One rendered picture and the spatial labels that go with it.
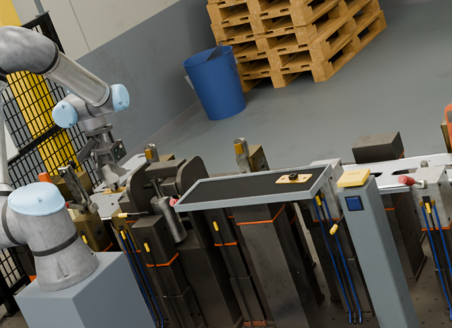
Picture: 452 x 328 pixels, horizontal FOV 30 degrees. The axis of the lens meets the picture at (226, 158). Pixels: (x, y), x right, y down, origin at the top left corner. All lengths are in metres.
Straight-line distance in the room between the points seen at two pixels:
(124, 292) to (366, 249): 0.59
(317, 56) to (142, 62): 1.38
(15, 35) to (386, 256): 1.02
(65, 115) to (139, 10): 4.40
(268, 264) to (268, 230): 0.10
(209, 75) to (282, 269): 4.63
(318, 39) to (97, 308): 5.02
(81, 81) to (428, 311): 1.07
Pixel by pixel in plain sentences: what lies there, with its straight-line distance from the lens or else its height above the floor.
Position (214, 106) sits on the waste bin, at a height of 0.12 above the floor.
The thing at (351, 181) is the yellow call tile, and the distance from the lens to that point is 1.84.
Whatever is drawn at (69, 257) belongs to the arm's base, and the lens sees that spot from 2.00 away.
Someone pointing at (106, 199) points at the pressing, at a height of 1.00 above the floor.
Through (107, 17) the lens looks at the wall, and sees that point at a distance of 6.50.
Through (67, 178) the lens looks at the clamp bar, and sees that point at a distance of 2.52.
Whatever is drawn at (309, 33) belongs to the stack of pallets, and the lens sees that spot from 6.76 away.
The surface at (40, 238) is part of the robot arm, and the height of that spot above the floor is 1.23.
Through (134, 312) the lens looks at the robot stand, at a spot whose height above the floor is 0.95.
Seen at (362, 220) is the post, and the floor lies 1.06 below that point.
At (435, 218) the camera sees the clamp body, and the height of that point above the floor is 0.97.
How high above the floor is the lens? 1.88
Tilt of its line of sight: 19 degrees down
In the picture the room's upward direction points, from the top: 20 degrees counter-clockwise
